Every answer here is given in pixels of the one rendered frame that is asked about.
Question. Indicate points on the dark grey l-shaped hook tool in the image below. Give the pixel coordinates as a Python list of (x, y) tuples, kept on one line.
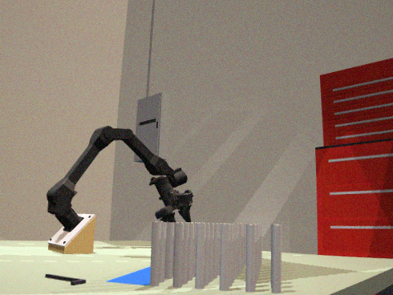
[(74, 281)]

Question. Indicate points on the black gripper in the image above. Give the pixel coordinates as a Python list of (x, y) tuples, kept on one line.
[(167, 213)]

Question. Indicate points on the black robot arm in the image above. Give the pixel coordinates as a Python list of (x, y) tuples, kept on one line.
[(60, 195)]

